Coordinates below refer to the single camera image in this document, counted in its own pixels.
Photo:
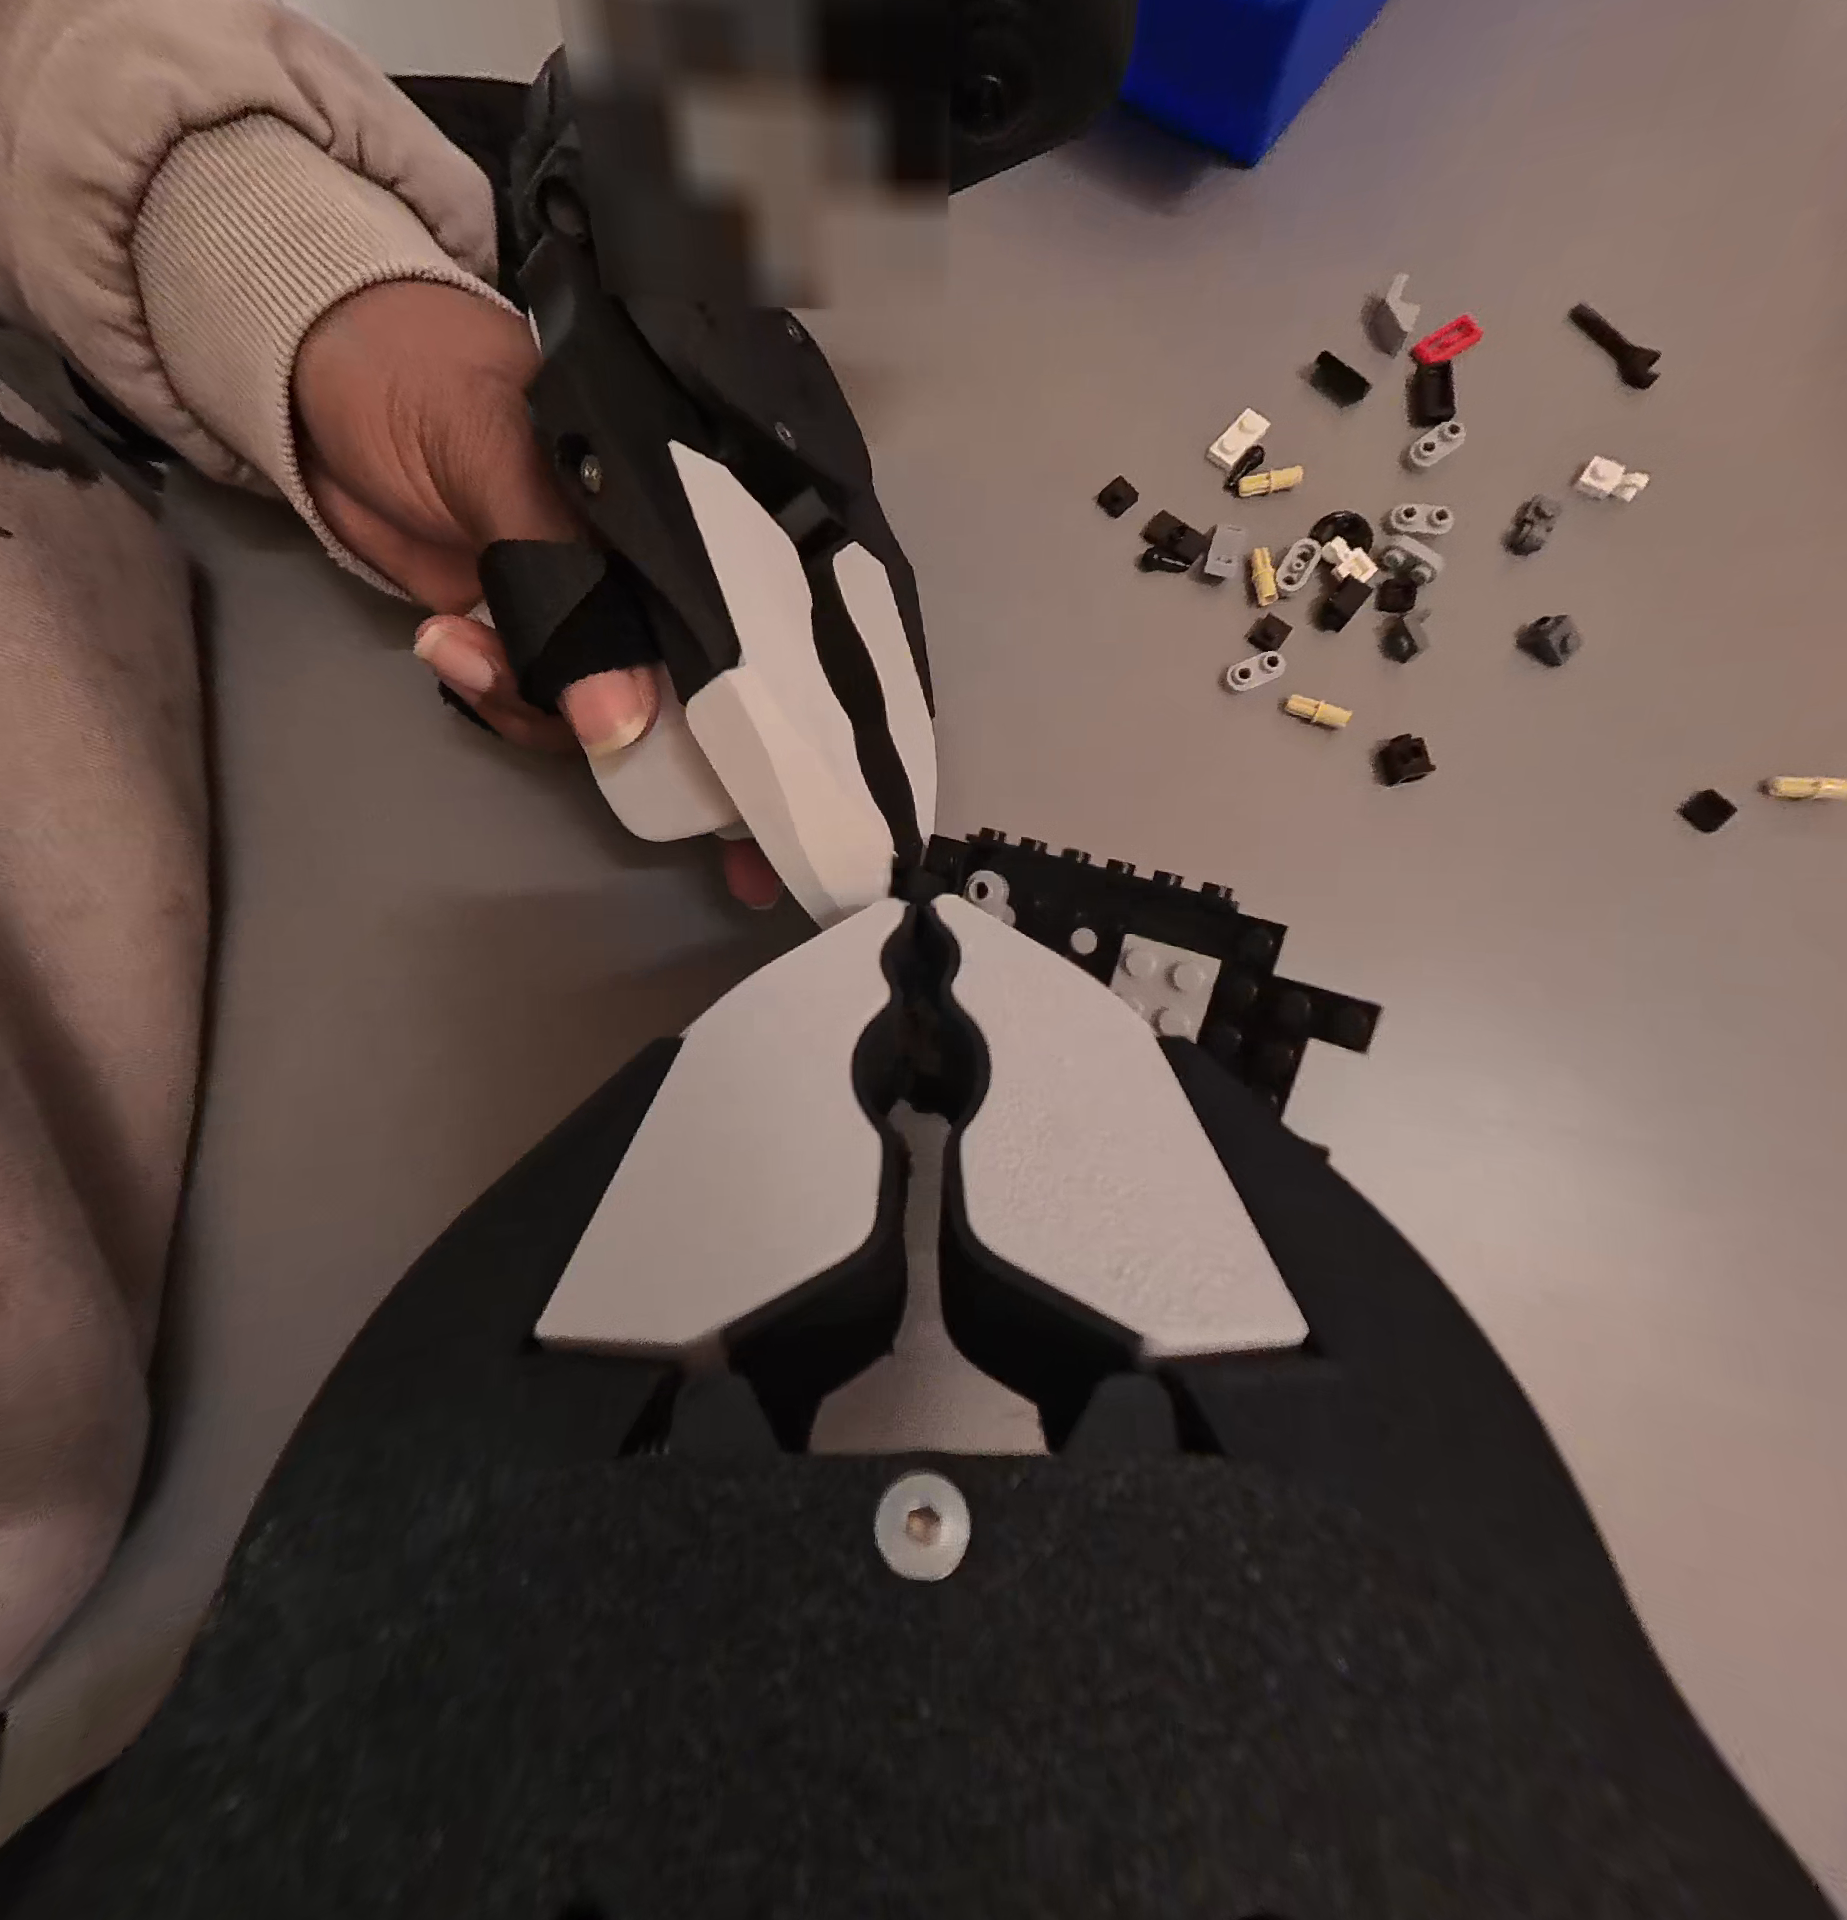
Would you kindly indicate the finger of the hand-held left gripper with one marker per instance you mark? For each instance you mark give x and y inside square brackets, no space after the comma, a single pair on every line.
[880,646]
[758,675]

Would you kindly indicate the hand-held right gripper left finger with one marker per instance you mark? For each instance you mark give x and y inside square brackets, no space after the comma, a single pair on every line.
[728,1170]

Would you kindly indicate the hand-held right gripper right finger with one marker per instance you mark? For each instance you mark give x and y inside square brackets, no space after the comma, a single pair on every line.
[1118,1186]

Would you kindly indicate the black toy brick car chassis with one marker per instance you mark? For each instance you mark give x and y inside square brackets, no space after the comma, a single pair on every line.
[1164,916]

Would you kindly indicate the person's left forearm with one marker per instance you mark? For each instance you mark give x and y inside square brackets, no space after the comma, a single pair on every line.
[189,181]

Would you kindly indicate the grey desk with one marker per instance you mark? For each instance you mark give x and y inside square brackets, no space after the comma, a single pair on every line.
[1463,1200]

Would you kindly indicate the person's left hand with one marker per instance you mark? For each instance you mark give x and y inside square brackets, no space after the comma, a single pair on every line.
[413,436]

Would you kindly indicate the pile of loose toy bricks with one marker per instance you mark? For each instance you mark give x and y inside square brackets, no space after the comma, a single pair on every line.
[1426,521]

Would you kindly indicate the small blue plastic bin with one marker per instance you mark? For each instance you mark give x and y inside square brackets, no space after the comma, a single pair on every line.
[1239,61]

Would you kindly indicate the small black square brick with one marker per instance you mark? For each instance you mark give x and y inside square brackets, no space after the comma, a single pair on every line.
[1708,811]

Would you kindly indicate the black lever brick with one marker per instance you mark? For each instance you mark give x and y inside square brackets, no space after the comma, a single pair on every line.
[1613,347]

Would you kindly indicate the tan toy pin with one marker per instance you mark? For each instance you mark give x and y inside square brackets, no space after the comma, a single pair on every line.
[1811,786]

